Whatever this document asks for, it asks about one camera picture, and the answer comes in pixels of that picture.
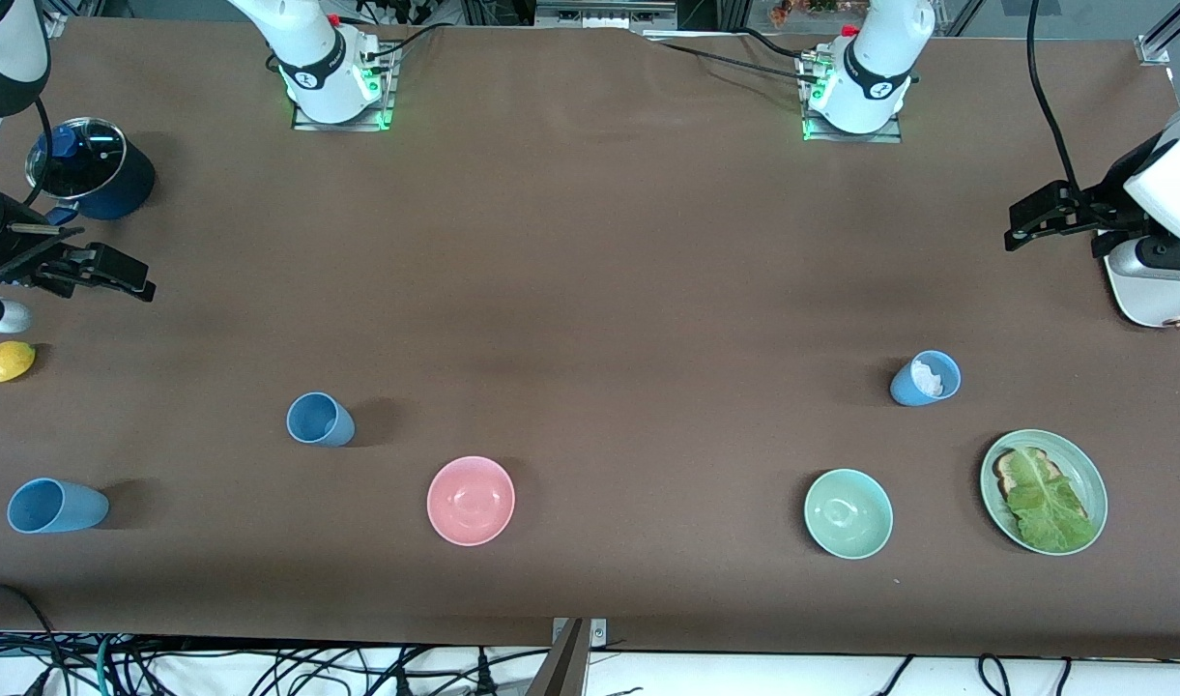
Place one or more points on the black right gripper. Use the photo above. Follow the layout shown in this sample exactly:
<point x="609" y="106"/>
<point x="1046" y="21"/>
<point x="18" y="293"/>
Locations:
<point x="2" y="253"/>

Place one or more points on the brown table cover cloth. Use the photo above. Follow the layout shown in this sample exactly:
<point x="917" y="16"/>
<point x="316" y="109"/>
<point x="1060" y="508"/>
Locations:
<point x="590" y="290"/>

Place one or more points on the green lettuce leaf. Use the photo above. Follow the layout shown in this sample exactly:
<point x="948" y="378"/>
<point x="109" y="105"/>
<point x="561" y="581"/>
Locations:
<point x="1044" y="503"/>

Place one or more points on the glass lid blue knob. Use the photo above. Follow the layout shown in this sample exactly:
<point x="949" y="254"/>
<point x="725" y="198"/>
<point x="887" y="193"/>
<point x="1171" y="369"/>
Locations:
<point x="97" y="169"/>

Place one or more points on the yellow lemon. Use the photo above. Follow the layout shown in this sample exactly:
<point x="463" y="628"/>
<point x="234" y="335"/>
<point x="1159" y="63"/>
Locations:
<point x="5" y="362"/>

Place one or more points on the pink bowl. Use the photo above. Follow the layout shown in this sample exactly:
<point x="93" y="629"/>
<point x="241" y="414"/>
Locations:
<point x="471" y="501"/>

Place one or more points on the dark blue saucepan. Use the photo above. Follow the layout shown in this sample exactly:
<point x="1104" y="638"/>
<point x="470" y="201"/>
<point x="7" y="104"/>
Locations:
<point x="130" y="184"/>

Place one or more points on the black power plug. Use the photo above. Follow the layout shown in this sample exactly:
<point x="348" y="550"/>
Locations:
<point x="483" y="681"/>

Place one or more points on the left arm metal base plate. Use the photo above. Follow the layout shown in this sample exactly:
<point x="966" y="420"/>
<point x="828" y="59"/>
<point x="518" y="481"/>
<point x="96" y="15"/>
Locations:
<point x="889" y="135"/>

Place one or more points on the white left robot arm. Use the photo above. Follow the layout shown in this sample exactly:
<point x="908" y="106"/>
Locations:
<point x="879" y="58"/>

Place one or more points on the silver corner bracket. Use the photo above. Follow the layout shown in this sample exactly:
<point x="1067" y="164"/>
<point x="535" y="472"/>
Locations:
<point x="599" y="633"/>

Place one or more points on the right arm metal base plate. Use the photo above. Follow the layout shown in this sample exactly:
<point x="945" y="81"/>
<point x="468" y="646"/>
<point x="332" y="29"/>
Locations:
<point x="309" y="124"/>

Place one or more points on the silver aluminium frame rail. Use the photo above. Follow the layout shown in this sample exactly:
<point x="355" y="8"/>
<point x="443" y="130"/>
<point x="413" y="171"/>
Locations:
<point x="56" y="27"/>
<point x="1155" y="48"/>

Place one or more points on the white toaster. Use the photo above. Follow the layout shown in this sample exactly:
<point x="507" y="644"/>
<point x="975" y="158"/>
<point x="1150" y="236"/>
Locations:
<point x="1160" y="290"/>

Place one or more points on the mint green bowl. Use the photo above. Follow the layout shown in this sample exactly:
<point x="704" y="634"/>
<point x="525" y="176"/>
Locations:
<point x="849" y="512"/>

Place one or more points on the toasted bread slice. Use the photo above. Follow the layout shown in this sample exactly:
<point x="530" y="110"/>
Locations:
<point x="1007" y="474"/>

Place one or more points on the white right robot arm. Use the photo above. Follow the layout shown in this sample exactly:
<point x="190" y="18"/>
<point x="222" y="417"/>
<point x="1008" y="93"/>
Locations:
<point x="309" y="48"/>

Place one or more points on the blue cup with tissue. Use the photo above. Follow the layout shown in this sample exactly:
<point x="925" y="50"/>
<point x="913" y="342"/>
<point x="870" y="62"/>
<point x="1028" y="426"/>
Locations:
<point x="902" y="389"/>

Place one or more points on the grey metal box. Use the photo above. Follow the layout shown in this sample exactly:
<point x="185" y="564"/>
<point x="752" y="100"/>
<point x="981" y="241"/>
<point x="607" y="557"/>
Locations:
<point x="604" y="14"/>

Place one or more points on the dark metal post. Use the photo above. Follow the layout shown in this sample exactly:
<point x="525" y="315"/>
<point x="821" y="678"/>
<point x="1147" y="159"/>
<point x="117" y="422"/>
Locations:
<point x="562" y="672"/>

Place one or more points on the blue plastic cup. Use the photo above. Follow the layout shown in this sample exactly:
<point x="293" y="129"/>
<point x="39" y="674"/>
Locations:
<point x="82" y="507"/>
<point x="333" y="430"/>

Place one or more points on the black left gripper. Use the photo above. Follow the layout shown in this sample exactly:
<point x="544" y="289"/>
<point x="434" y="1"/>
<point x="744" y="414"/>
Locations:
<point x="1104" y="215"/>

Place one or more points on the crumpled white tissue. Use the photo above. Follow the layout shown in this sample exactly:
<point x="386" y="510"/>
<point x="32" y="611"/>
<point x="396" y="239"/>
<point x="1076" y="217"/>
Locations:
<point x="928" y="377"/>

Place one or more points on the orange toy pile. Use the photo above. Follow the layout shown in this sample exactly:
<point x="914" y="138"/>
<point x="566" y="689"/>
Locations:
<point x="792" y="12"/>

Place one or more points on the mint green plate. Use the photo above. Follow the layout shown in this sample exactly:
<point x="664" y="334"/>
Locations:
<point x="1082" y="474"/>

